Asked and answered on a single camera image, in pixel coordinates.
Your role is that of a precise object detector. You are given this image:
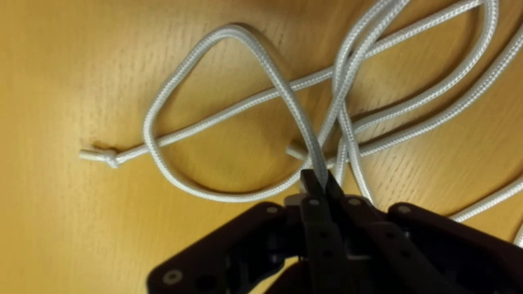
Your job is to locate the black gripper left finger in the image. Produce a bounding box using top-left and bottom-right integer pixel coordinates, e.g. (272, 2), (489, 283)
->
(146, 169), (344, 294)

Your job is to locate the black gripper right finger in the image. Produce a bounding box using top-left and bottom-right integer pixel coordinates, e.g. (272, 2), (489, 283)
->
(326, 174), (523, 294)

